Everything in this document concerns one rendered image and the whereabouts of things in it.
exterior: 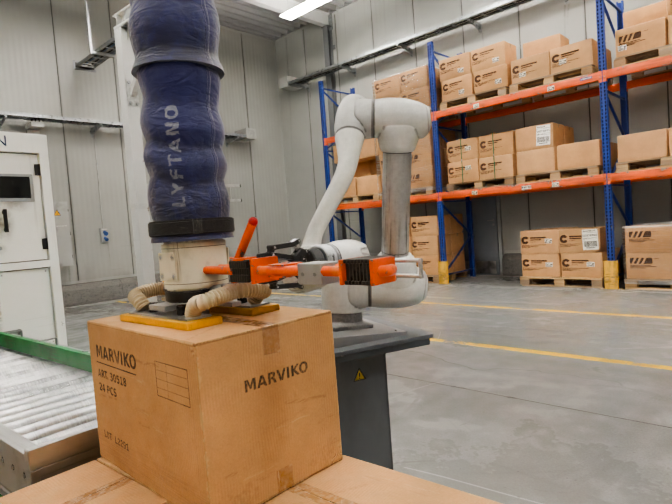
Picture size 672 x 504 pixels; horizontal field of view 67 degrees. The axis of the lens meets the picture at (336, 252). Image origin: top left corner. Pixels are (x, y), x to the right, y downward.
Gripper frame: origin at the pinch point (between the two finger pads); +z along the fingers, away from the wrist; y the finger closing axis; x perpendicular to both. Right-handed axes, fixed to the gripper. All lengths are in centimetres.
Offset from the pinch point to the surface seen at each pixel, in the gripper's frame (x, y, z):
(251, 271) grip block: -2.7, 0.1, 4.5
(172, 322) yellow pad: 16.1, 11.3, 14.3
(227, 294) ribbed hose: 6.7, 5.7, 4.6
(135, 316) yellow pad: 34.8, 11.0, 13.6
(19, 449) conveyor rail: 70, 48, 33
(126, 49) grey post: 344, -185, -161
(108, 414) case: 47, 38, 18
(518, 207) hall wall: 252, -28, -852
